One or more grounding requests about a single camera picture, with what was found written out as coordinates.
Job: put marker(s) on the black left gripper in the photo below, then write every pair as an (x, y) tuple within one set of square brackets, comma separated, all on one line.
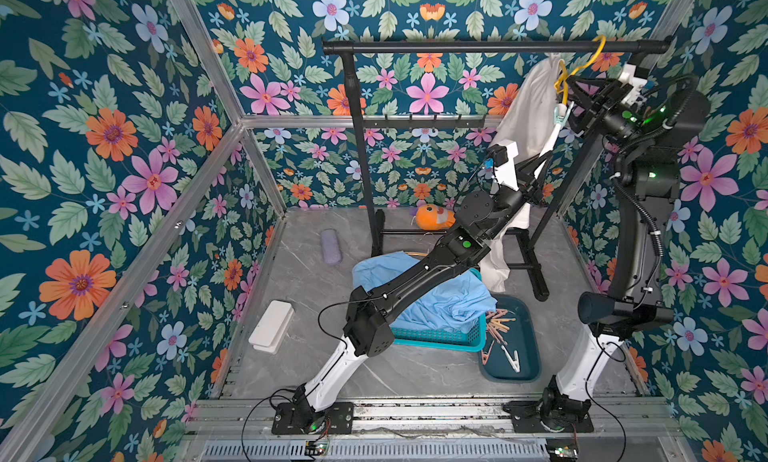
[(520, 169)]

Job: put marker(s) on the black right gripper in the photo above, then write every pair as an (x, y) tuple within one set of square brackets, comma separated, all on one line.
[(589, 102)]

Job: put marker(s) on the yellow plastic hanger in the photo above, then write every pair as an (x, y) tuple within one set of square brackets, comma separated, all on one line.
[(561, 85)]

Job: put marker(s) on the light green clothespin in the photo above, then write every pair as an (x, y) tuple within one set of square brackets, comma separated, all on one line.
[(561, 114)]

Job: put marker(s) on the white t-shirt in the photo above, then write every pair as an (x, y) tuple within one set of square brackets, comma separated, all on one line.
[(528, 122)]

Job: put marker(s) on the light blue t-shirt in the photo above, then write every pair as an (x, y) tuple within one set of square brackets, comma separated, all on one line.
[(454, 305)]

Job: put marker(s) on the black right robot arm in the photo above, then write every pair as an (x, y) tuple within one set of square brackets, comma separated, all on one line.
[(648, 127)]

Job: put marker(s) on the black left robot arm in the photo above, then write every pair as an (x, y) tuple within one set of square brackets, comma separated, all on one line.
[(481, 217)]

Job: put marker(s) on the teal basket under shirt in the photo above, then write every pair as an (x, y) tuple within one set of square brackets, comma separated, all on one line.
[(473, 341)]

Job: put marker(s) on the orange plush fish toy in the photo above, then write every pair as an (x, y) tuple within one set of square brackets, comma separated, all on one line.
[(431, 218)]

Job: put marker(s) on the pink clothespin in tray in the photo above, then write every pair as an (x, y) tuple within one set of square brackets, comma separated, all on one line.
[(485, 352)]

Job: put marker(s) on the dark teal clothespin tray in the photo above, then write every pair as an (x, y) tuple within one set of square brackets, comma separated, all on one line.
[(511, 323)]

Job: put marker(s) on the grey purple cylinder roller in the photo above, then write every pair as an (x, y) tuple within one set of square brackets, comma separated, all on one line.
[(330, 247)]

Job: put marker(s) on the white box on table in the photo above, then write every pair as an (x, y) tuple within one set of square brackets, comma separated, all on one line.
[(271, 328)]

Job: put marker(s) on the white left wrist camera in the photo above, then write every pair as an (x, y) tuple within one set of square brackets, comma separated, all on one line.
[(502, 157)]

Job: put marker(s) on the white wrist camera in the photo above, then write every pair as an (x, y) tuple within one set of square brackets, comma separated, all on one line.
[(502, 157), (634, 75)]

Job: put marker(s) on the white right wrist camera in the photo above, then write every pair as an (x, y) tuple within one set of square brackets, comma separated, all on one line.
[(634, 75)]

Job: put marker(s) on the black wall hook rail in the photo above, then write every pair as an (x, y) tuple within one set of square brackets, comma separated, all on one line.
[(440, 122)]

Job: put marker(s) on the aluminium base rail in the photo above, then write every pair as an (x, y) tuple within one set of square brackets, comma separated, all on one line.
[(437, 428)]

